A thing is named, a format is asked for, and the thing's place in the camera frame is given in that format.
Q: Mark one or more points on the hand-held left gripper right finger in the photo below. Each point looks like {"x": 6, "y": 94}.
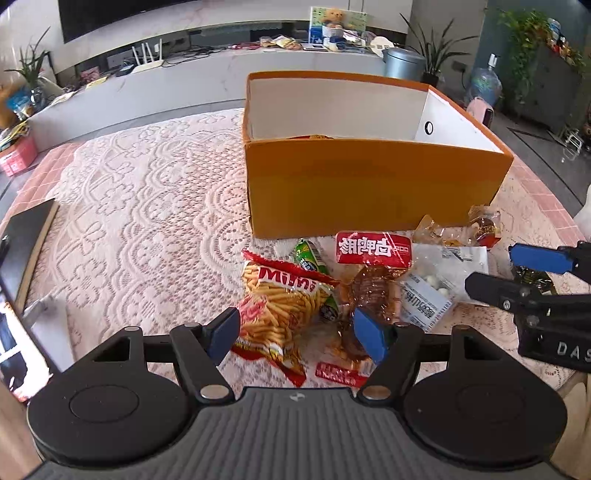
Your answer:
{"x": 369, "y": 337}

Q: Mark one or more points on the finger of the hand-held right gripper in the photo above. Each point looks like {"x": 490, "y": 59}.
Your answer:
{"x": 489, "y": 286}
{"x": 540, "y": 258}

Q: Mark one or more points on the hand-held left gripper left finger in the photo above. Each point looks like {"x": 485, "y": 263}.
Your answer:
{"x": 224, "y": 334}

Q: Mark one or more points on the dark gold snack packet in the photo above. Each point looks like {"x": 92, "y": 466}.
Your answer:
{"x": 535, "y": 277}

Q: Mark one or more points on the brown sausage packet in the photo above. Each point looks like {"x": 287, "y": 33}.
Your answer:
{"x": 369, "y": 288}

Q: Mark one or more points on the dark red snack packet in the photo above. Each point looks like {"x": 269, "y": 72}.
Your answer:
{"x": 485, "y": 228}

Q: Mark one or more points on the white quail egg packet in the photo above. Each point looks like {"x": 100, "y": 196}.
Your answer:
{"x": 429, "y": 295}

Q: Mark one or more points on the red fries snack bag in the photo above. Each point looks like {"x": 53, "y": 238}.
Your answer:
{"x": 277, "y": 295}

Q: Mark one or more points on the clear yellow candy bag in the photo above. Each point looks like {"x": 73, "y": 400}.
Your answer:
{"x": 434, "y": 230}

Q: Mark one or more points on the red label meat packet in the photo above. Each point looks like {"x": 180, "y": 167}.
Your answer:
{"x": 369, "y": 247}

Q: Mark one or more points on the green snack packet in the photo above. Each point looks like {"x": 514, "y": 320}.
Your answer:
{"x": 308, "y": 256}

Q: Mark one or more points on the orange cardboard box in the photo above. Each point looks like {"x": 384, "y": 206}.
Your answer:
{"x": 369, "y": 184}

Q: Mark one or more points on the cream cloth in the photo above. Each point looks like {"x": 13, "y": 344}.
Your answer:
{"x": 579, "y": 424}

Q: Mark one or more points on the white lace tablecloth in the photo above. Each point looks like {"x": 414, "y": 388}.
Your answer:
{"x": 161, "y": 207}

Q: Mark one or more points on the pink space heater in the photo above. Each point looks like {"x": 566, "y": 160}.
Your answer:
{"x": 480, "y": 110}

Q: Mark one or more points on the dark cabinet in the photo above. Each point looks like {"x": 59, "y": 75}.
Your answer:
{"x": 554, "y": 92}

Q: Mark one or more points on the large water bottle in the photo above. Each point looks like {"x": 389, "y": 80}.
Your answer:
{"x": 485, "y": 85}

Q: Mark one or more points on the trailing ivy plant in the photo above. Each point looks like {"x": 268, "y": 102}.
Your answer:
{"x": 524, "y": 46}

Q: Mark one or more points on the black flat board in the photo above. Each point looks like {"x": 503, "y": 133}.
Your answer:
{"x": 27, "y": 235}

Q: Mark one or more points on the long leaf potted plant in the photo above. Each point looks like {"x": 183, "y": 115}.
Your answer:
{"x": 434, "y": 55}

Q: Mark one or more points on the grey trash can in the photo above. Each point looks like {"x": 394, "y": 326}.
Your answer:
{"x": 402, "y": 64}

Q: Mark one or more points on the white stone console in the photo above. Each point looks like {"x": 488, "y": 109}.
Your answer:
{"x": 138, "y": 92}

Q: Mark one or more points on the white bag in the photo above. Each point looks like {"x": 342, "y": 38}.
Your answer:
{"x": 381, "y": 46}

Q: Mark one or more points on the pink storage box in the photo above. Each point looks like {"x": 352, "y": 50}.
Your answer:
{"x": 16, "y": 157}

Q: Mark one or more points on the white router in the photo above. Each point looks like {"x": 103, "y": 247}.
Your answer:
{"x": 147, "y": 62}

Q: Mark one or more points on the green picture board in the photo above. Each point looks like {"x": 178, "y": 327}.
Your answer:
{"x": 355, "y": 21}

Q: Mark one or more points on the snack packets on console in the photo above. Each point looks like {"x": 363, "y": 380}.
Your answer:
{"x": 281, "y": 41}

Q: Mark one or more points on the teddy bear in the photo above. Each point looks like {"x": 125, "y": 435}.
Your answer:
{"x": 333, "y": 17}

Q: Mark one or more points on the gold vase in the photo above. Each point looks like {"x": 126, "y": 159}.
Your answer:
{"x": 5, "y": 108}

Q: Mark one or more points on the black television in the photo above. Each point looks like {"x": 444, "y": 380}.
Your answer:
{"x": 161, "y": 14}

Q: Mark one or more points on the green plant in vase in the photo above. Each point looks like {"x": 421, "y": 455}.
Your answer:
{"x": 32, "y": 69}

